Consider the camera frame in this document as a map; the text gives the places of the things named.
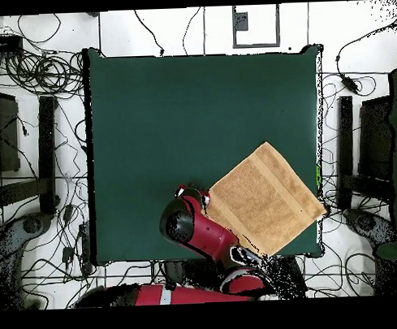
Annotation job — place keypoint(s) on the tan towel with white label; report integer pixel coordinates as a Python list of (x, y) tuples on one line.
[(268, 197)]

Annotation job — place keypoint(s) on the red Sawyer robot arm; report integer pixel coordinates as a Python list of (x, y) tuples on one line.
[(207, 232)]

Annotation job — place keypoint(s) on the dark flat panel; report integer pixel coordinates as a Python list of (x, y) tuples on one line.
[(5, 135), (376, 138)]

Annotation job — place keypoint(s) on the dark green table cloth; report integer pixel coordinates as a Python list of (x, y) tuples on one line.
[(184, 122)]

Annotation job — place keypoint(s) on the small black power adapter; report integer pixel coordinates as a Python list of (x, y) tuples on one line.
[(67, 213), (67, 254)]

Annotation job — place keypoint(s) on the black floor bar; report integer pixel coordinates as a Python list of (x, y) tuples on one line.
[(47, 153), (346, 149)]

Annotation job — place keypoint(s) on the dark stand base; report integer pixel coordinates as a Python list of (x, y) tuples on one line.
[(31, 225), (366, 223)]

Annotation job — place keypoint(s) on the black electronics box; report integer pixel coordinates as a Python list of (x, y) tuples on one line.
[(2, 44)]

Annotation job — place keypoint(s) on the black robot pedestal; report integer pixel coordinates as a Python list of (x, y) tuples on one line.
[(192, 275)]

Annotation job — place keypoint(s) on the grey rectangular floor frame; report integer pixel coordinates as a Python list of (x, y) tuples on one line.
[(235, 33)]

